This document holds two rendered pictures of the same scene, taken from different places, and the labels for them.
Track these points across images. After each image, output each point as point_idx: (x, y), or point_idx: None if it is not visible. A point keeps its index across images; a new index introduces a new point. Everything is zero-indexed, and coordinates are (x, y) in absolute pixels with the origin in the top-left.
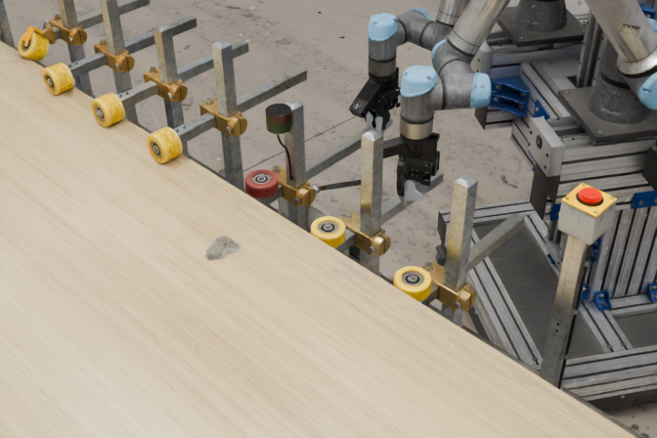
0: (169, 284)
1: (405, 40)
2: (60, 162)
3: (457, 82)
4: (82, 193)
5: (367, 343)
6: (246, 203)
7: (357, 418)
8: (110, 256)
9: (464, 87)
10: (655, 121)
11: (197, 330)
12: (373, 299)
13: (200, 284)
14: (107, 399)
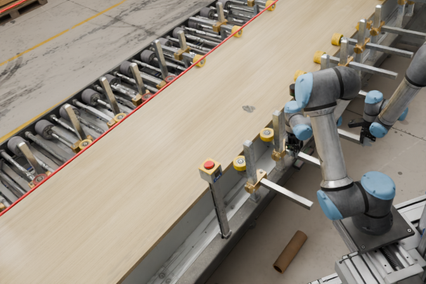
0: (228, 102)
1: (379, 112)
2: (288, 59)
3: (295, 119)
4: (272, 70)
5: (205, 153)
6: (277, 108)
7: (173, 155)
8: (239, 86)
9: (293, 123)
10: (361, 236)
11: (208, 113)
12: (227, 152)
13: (229, 108)
14: (180, 103)
